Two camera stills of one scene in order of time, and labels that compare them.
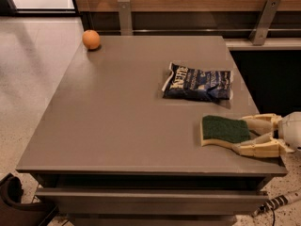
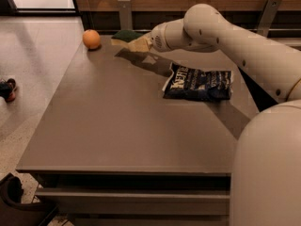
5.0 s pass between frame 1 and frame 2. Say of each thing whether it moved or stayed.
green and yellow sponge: moved
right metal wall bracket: stayed
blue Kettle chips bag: stayed
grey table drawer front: stayed
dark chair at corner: stayed
